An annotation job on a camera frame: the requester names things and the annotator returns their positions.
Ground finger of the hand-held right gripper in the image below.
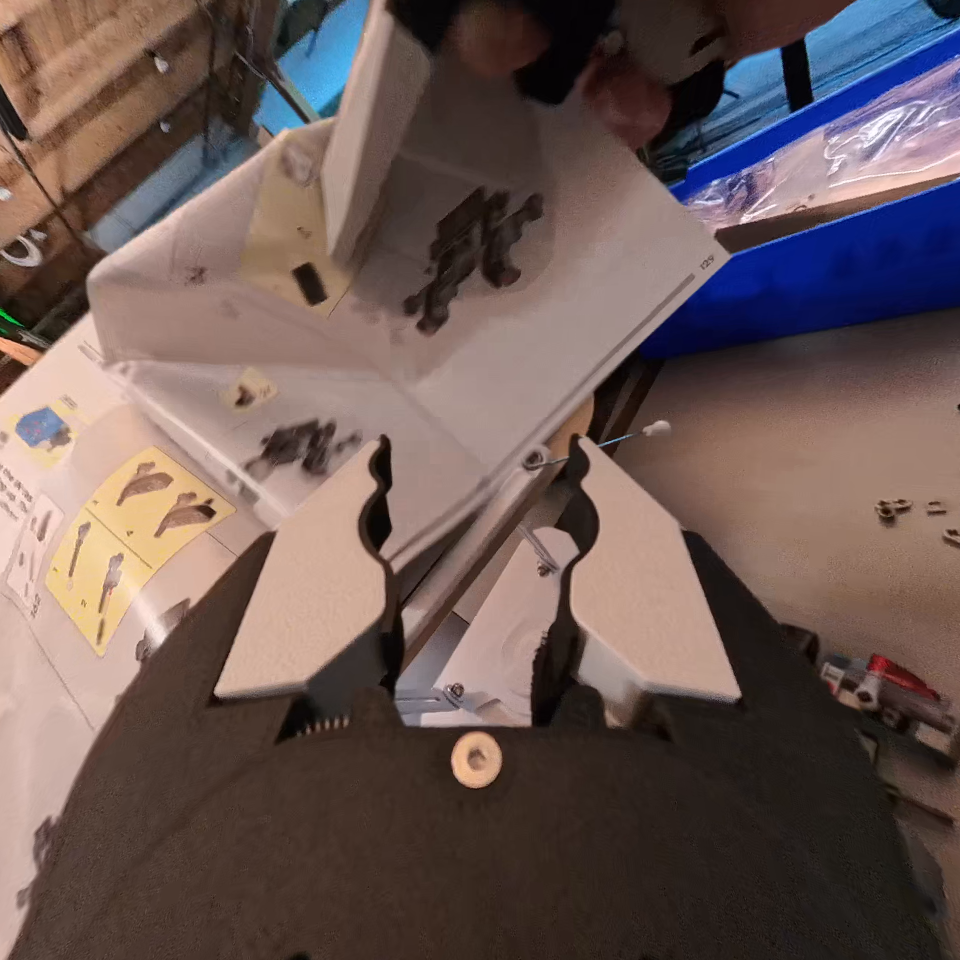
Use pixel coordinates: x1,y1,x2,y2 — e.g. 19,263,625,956
321,0,434,265

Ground white book stand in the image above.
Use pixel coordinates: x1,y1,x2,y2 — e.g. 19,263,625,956
393,393,661,729

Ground person's right forearm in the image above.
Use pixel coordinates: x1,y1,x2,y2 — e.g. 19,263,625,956
716,0,856,72

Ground person's right hand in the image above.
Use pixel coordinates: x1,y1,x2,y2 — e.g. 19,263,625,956
448,3,676,150

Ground large lego car chassis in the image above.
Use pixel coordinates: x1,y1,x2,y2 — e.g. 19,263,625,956
780,622,960,766

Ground white cord with bead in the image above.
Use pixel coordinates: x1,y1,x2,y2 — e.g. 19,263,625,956
525,420,673,475

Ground lego instruction booklet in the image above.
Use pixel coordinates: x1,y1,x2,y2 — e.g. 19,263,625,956
86,67,732,545

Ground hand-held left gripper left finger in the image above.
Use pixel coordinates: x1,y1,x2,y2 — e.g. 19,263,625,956
213,435,408,702

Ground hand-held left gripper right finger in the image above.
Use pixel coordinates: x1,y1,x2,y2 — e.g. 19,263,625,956
528,433,744,726

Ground blue storage bin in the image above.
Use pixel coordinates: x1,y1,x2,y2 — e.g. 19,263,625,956
641,30,960,361

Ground clear plastic bags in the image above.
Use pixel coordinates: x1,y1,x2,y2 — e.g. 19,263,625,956
684,56,960,226

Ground brown cardboard piece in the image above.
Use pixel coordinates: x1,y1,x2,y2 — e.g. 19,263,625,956
716,174,960,254

